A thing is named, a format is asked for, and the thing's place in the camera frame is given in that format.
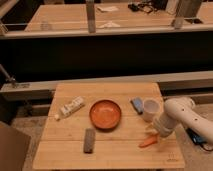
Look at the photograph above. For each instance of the white paper on far table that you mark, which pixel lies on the white paper on far table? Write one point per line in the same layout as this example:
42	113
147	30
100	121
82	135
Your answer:
109	24

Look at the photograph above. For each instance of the orange ceramic bowl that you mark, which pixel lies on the orange ceramic bowl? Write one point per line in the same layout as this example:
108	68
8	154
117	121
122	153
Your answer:
105	114

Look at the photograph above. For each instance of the blue rectangular block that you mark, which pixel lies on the blue rectangular block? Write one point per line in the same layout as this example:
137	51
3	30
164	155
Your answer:
137	105

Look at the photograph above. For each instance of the brown box corner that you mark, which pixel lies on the brown box corner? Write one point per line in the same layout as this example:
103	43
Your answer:
13	148

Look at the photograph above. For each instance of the metal clamp at left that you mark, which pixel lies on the metal clamp at left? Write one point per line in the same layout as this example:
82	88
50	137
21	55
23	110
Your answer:
12	80

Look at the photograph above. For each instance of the grey vertical post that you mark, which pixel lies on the grey vertical post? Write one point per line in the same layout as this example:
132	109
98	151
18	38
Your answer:
90	9

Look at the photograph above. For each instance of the grey post at right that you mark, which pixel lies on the grey post at right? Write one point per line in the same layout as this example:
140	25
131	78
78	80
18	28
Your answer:
187	11

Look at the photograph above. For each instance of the blue object on floor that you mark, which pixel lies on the blue object on floor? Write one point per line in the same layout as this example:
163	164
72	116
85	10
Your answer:
196	139

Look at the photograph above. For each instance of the white plastic cup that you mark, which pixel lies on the white plastic cup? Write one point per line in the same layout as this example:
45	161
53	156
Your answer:
150	108

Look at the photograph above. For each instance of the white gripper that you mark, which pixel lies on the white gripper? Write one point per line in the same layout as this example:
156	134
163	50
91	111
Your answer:
163	125

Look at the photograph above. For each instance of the orange pepper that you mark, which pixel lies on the orange pepper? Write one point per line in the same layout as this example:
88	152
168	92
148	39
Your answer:
148	141

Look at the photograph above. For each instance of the grey rectangular sponge block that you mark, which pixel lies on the grey rectangular sponge block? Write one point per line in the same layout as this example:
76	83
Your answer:
89	141

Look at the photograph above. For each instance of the white tube with label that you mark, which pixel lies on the white tube with label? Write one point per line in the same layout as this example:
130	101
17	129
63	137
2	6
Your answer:
68	109

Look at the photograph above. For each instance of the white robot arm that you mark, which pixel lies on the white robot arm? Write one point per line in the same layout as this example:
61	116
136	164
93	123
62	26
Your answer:
181	110

